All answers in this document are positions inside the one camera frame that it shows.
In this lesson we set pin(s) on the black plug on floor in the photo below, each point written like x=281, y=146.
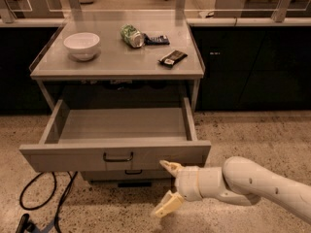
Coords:
x=25, y=225

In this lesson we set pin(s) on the background desk right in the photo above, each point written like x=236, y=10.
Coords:
x=260, y=8

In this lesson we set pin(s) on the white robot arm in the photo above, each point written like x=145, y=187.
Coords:
x=240, y=181

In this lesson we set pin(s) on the grey metal cabinet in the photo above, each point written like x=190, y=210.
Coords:
x=120, y=76

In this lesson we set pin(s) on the black snack packet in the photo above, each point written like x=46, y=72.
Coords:
x=172, y=58

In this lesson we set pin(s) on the blue snack packet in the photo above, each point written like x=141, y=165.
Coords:
x=155, y=41

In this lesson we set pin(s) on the grey top drawer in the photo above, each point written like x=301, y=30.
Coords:
x=93, y=140

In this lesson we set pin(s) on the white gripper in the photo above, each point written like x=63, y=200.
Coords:
x=187, y=182

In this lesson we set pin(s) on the white ceramic bowl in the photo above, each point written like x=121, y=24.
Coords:
x=83, y=46

